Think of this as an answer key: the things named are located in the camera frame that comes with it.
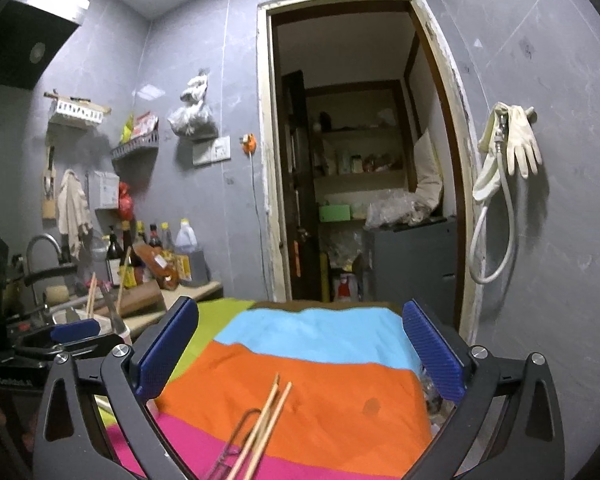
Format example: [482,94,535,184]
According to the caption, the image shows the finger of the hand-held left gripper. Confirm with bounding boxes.
[50,318,102,345]
[12,332,132,361]

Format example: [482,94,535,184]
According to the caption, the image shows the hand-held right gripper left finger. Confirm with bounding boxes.
[32,296,201,480]

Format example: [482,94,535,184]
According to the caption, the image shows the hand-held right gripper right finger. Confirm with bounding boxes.
[402,297,566,480]

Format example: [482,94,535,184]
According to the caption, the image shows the white plastic utensil basket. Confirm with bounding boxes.
[77,310,134,349]

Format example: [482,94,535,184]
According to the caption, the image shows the wooden chopstick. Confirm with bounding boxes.
[115,246,132,306]
[226,372,281,480]
[86,272,99,319]
[240,381,294,480]

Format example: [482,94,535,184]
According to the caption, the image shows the metal spoon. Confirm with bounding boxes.
[104,282,121,334]

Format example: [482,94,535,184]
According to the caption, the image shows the wooden cutting board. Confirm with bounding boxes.
[95,279,166,319]

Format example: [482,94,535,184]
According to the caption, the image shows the metal faucet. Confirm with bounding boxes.
[25,233,64,282]

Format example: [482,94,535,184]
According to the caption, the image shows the dark bottle white label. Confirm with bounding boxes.
[104,224,124,287]

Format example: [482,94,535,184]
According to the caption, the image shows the grey cabinet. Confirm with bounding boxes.
[364,216,460,313]

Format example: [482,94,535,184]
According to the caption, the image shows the soy sauce bottle yellow label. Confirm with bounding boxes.
[119,219,144,287]

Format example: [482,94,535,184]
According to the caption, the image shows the red white bottle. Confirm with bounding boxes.
[332,272,357,303]

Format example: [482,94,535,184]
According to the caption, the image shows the hanging white towel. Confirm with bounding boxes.
[57,168,94,249]

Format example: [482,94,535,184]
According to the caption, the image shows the multicolour patchwork cloth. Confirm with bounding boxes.
[95,297,462,480]

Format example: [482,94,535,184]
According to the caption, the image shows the yellow tall object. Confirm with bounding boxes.
[320,252,332,302]

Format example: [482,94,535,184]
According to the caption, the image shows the red plastic bag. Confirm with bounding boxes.
[117,181,134,221]

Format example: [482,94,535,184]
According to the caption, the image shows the crumpled plastic bag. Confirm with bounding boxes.
[364,189,445,230]

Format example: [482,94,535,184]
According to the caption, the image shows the green box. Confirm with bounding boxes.
[318,204,352,222]

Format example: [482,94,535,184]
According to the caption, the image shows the cream rubber glove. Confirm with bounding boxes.
[472,102,512,204]
[505,105,543,177]

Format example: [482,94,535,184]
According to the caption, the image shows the wooden shelf unit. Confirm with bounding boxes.
[305,80,413,213]

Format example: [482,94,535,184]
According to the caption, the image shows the red snack packet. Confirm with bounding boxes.
[132,112,159,139]

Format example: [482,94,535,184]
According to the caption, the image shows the dark wooden door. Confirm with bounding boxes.
[279,70,311,303]

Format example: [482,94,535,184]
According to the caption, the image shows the hanging clear plastic bag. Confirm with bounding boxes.
[167,67,219,139]

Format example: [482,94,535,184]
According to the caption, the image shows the black range hood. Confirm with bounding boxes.
[0,0,92,92]

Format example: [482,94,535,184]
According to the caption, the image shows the black wok with handle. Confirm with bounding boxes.
[22,264,79,287]

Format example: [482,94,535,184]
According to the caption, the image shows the white wall box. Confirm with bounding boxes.
[93,169,121,210]

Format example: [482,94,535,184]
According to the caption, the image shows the white hose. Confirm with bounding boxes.
[469,112,518,285]

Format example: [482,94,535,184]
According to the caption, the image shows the thin white cable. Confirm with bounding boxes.
[250,152,271,283]

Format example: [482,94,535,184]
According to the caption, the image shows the grey wall rack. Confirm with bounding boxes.
[110,129,160,162]

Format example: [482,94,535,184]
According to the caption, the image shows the wall socket panel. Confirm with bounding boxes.
[192,135,232,166]

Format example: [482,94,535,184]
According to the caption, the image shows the white wall basket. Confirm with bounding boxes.
[44,90,113,129]

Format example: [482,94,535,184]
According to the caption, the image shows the door frame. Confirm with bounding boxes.
[256,0,482,343]

